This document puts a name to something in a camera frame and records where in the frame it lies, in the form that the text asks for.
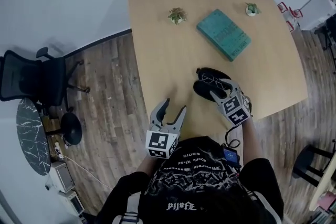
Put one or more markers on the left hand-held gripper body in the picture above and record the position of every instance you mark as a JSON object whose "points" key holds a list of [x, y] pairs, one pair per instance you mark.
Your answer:
{"points": [[157, 142]]}

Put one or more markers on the small black device blue screen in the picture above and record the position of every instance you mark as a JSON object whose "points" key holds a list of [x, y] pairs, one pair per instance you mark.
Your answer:
{"points": [[231, 157]]}

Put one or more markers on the black glasses case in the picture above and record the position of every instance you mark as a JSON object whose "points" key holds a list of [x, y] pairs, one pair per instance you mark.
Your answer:
{"points": [[202, 90]]}

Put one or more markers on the white microwave-like appliance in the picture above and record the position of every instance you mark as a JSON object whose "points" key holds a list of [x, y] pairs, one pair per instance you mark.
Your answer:
{"points": [[72, 203]]}

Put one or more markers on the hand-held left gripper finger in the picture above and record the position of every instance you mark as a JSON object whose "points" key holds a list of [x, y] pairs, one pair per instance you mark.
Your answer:
{"points": [[160, 112], [179, 119]]}

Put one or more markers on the white box appliance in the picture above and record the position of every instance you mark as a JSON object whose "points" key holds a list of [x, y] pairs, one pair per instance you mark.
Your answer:
{"points": [[61, 175]]}

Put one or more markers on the person's right forearm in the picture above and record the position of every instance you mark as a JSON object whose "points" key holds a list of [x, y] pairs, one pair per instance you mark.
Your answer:
{"points": [[252, 139]]}

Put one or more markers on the black mesh office chair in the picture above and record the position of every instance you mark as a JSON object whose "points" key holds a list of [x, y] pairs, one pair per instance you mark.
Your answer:
{"points": [[31, 78]]}

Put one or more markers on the teal hardcover book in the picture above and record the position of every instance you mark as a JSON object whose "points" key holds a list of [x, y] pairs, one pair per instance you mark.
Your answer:
{"points": [[223, 34]]}

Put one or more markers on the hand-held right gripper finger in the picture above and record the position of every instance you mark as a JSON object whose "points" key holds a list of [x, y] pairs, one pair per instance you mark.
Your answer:
{"points": [[220, 100], [233, 85]]}

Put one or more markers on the clear bin with red latches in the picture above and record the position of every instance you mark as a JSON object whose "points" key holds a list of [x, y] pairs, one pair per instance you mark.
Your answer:
{"points": [[290, 14]]}

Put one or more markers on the person's black printed t-shirt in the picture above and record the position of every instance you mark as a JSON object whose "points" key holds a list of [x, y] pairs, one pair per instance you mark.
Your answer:
{"points": [[194, 183]]}

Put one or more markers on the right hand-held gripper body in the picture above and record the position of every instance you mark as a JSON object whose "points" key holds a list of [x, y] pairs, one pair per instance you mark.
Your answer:
{"points": [[233, 107]]}

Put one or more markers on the round black marble table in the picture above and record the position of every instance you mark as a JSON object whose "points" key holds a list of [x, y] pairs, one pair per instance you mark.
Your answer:
{"points": [[32, 139]]}

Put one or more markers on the black round pedestal base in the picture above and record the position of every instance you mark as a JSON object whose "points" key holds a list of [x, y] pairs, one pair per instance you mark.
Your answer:
{"points": [[71, 128]]}

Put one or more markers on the black tripod stand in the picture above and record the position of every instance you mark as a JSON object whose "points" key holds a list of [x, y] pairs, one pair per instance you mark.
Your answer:
{"points": [[328, 36]]}

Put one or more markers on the large white storage bin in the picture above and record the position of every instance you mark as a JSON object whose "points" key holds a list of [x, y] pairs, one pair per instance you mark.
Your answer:
{"points": [[319, 5]]}

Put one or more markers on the small variegated potted plant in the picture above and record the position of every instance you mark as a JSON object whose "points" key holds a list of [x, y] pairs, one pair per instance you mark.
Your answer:
{"points": [[177, 16]]}

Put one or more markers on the white power strip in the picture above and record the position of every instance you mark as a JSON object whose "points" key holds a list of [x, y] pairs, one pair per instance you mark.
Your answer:
{"points": [[59, 150]]}

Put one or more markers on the person's left forearm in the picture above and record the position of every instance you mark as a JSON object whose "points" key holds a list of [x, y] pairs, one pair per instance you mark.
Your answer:
{"points": [[147, 164]]}

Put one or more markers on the small green potted plant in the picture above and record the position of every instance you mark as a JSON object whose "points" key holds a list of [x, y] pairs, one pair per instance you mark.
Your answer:
{"points": [[251, 9]]}

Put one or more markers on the pink book stack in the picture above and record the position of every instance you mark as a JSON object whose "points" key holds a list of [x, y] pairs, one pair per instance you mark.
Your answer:
{"points": [[328, 203]]}

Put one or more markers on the black stool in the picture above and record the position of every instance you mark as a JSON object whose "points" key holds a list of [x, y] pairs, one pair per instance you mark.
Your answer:
{"points": [[307, 162]]}

